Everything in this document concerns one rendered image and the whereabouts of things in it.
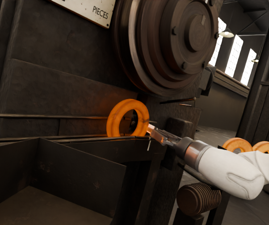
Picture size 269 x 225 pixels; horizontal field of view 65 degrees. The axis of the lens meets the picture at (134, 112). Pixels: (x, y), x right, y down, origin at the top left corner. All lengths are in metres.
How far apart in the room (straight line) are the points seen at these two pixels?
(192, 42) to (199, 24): 0.06
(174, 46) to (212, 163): 0.37
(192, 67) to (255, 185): 0.42
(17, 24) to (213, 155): 0.66
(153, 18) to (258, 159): 0.54
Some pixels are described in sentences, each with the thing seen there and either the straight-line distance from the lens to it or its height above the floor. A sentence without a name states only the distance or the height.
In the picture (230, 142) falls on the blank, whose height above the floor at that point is 0.75.
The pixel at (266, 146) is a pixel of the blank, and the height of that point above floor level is 0.77.
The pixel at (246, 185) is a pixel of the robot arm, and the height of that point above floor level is 0.71.
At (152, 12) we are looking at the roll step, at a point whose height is 1.12.
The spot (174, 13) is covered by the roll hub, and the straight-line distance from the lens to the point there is 0.71.
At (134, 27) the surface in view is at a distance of 0.70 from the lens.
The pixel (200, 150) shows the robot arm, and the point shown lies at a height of 0.75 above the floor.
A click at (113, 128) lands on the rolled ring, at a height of 0.73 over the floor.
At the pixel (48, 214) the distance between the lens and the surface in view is 0.47.
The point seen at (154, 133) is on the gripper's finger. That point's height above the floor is 0.74.
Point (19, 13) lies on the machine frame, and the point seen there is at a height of 1.00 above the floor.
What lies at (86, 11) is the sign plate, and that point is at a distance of 0.77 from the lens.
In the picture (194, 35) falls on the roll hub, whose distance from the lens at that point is 0.77.
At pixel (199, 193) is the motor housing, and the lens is 1.01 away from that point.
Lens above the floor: 0.86
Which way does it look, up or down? 5 degrees down
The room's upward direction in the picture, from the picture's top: 15 degrees clockwise
